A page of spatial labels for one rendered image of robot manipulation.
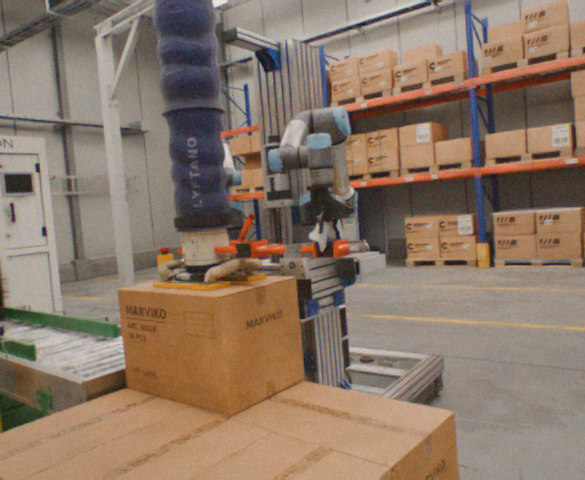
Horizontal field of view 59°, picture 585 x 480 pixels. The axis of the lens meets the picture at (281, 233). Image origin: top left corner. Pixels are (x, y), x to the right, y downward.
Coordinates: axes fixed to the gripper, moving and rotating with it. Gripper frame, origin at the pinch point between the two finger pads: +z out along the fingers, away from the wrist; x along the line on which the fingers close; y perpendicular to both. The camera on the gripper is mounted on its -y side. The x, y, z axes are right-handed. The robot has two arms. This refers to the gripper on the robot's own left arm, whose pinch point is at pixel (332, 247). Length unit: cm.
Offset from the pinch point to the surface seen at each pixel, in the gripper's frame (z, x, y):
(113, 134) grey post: -105, -159, 378
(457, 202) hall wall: 0, -825, 298
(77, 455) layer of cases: 53, 63, 52
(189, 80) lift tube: -62, 9, 51
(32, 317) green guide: 47, -19, 277
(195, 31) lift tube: -80, 5, 49
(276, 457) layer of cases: 53, 33, 1
